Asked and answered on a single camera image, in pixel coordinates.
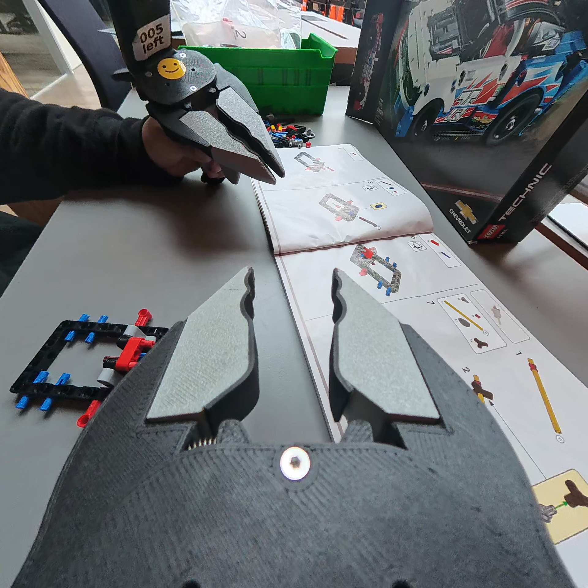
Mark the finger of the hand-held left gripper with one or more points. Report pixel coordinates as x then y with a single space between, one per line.
216 133
239 115

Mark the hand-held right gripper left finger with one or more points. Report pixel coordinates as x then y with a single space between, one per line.
206 358

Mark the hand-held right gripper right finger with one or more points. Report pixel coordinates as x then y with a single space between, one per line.
381 358

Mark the pile of lego pieces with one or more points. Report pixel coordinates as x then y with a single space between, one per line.
287 133

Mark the black lego frame assembly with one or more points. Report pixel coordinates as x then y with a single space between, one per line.
115 328

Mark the person's left forearm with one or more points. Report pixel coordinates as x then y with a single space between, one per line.
69 142

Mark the open lego instruction booklet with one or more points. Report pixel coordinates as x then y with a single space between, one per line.
321 193

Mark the black lego set box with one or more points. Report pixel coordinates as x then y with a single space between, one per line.
459 69

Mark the person's left hand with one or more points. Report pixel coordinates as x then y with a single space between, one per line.
170 154

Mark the green plastic bin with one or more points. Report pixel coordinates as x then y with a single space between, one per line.
275 78

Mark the clear plastic bag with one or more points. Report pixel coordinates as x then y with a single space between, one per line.
220 23

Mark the dark office chair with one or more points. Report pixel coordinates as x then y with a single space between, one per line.
87 46

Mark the white background table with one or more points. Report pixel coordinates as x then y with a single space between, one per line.
330 32

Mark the person's dark clothing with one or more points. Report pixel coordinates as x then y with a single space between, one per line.
18 252

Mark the white document stand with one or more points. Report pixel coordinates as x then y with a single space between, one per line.
574 220

